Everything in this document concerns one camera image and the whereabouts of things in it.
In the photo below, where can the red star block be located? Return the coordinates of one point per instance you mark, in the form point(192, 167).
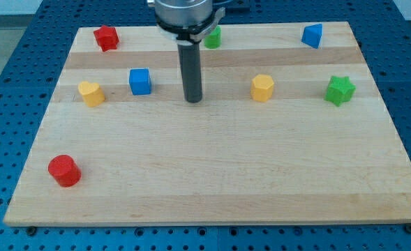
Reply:
point(107, 38)

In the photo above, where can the yellow heart block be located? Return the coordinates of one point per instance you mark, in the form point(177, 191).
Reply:
point(91, 93)

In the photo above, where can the green cylinder block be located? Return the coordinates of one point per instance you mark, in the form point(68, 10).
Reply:
point(213, 40)

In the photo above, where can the yellow hexagon block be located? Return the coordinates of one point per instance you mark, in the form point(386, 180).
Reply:
point(262, 87)

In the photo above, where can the wooden board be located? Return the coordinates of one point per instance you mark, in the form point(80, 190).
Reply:
point(154, 160)

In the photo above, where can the blue cube block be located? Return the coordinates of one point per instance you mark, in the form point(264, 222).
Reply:
point(140, 81)

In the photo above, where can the red cylinder block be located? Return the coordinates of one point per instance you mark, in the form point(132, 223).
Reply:
point(64, 170)

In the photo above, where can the blue triangular block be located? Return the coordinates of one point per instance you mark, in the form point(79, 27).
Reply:
point(312, 35)

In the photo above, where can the green star block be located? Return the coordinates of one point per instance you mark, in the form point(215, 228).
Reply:
point(339, 90)

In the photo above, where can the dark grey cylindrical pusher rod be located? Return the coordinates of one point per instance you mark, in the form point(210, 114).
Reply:
point(190, 65)

